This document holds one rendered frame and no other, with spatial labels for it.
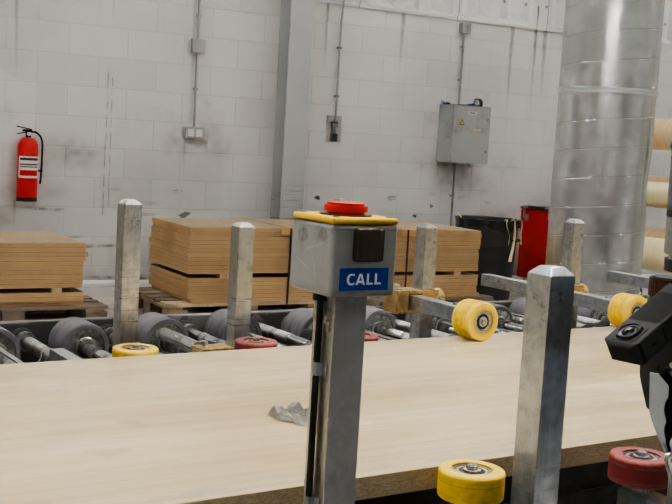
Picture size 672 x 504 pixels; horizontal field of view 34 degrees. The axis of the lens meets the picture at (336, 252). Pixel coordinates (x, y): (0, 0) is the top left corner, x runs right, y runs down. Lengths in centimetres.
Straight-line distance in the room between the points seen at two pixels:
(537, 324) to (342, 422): 26
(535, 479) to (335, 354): 30
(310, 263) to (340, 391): 12
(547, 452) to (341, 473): 26
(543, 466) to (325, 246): 37
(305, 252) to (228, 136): 784
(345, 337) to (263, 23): 803
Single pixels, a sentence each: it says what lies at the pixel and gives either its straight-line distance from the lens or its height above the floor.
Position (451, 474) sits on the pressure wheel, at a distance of 131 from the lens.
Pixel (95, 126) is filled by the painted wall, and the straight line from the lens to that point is 845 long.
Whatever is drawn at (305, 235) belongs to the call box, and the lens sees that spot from 98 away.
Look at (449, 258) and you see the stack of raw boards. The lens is 837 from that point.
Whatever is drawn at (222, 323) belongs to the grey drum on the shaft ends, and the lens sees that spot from 265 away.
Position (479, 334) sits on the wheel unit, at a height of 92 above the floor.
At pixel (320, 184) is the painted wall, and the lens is 919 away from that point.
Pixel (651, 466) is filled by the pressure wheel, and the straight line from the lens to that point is 145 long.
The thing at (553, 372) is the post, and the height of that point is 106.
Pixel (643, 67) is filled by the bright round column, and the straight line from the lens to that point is 551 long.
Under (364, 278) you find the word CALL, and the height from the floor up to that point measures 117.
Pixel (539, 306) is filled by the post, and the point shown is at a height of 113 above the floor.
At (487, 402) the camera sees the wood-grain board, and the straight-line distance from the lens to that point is 171.
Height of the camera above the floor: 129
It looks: 6 degrees down
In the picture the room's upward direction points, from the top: 3 degrees clockwise
